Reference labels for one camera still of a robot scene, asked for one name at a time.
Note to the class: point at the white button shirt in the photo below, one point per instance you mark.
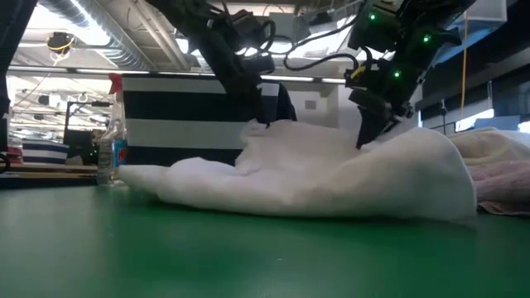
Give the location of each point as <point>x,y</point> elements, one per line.
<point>314,178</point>

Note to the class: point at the small black stand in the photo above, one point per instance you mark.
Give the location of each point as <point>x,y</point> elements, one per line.
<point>443,116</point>

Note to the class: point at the small striped storage basket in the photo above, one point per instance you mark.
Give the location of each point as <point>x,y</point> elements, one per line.
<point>45,152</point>

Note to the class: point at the cream shirt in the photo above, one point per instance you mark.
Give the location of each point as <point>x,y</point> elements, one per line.
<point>484,145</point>

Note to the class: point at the green table mat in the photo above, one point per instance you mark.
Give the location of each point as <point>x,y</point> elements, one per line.
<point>248,256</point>

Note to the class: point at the ribbed silver ventilation duct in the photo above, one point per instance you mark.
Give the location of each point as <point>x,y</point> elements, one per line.
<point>103,29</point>

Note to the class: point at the pink button shirt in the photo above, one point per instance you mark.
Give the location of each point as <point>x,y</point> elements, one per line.
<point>505,186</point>

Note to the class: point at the small red box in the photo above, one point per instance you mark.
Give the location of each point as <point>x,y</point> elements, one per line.
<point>14,155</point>

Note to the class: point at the clear plastic bottle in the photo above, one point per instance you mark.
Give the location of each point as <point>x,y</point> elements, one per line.
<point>111,153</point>

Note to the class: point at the white ceiling air unit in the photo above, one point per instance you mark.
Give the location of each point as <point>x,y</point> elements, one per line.
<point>484,12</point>

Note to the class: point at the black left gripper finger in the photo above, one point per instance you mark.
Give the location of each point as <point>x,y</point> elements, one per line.
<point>248,101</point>

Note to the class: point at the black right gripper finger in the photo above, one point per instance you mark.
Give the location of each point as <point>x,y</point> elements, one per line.
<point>370,126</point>
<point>391,123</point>

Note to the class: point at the navy white striped laundry basket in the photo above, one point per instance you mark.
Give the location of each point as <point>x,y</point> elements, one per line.
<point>174,120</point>

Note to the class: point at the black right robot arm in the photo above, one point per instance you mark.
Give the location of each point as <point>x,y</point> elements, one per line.
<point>414,20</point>

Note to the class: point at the light wooden desk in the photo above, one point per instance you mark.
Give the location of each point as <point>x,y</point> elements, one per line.
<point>83,71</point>

